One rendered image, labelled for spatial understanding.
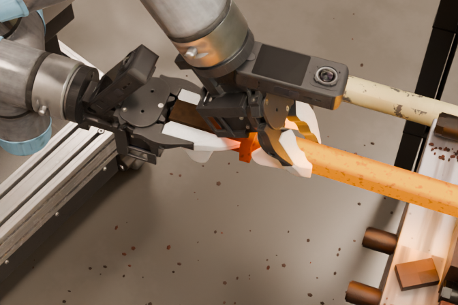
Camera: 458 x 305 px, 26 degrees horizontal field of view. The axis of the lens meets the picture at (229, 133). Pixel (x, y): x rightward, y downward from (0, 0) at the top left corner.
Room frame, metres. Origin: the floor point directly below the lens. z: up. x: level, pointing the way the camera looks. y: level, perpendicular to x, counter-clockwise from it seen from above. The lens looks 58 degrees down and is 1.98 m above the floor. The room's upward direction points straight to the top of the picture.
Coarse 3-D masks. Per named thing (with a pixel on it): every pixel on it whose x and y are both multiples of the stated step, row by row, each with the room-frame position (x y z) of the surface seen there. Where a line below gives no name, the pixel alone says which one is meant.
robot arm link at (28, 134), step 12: (0, 120) 0.67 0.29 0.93; (12, 120) 0.67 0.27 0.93; (24, 120) 0.68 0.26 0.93; (36, 120) 0.69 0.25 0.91; (48, 120) 0.71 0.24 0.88; (0, 132) 0.68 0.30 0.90; (12, 132) 0.67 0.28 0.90; (24, 132) 0.67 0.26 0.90; (36, 132) 0.68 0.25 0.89; (48, 132) 0.70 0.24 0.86; (0, 144) 0.69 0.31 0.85; (12, 144) 0.67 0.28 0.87; (24, 144) 0.67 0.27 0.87; (36, 144) 0.68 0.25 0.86
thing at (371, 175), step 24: (192, 120) 0.62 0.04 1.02; (240, 144) 0.58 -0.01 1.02; (312, 144) 0.59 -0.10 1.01; (312, 168) 0.56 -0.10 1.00; (336, 168) 0.56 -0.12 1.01; (360, 168) 0.56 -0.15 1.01; (384, 168) 0.56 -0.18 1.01; (384, 192) 0.53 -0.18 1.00; (408, 192) 0.53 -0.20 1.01; (432, 192) 0.53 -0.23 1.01; (456, 192) 0.53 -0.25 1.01; (456, 216) 0.51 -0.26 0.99
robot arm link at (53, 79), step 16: (48, 64) 0.69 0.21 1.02; (64, 64) 0.69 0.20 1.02; (80, 64) 0.70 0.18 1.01; (48, 80) 0.67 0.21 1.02; (64, 80) 0.67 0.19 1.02; (32, 96) 0.66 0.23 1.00; (48, 96) 0.66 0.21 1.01; (64, 96) 0.66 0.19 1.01; (48, 112) 0.65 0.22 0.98; (64, 112) 0.65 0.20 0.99
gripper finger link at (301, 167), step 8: (280, 136) 0.56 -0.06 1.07; (288, 136) 0.57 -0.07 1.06; (288, 144) 0.56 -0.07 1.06; (296, 144) 0.57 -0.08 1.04; (256, 152) 0.57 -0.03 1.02; (264, 152) 0.57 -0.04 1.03; (288, 152) 0.55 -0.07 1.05; (296, 152) 0.56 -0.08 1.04; (256, 160) 0.57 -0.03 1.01; (264, 160) 0.57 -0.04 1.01; (272, 160) 0.56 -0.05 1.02; (296, 160) 0.55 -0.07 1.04; (304, 160) 0.56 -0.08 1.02; (288, 168) 0.55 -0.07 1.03; (296, 168) 0.55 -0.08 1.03; (304, 168) 0.55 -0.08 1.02; (304, 176) 0.55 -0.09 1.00
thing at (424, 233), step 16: (432, 128) 0.67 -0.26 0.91; (448, 144) 0.65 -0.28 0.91; (432, 160) 0.62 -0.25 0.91; (432, 176) 0.60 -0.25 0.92; (448, 176) 0.60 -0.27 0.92; (416, 208) 0.56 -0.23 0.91; (400, 224) 0.61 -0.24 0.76; (416, 224) 0.53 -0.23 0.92; (432, 224) 0.53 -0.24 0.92; (448, 224) 0.53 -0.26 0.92; (400, 240) 0.51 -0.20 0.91; (416, 240) 0.51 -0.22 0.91; (432, 240) 0.51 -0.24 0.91; (448, 240) 0.51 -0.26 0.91; (400, 256) 0.49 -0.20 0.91; (416, 256) 0.49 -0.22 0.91; (432, 256) 0.49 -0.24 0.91; (384, 272) 0.61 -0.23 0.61; (384, 288) 0.45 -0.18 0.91; (432, 288) 0.45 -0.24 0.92; (400, 304) 0.43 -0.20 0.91; (416, 304) 0.43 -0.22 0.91; (432, 304) 0.43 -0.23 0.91
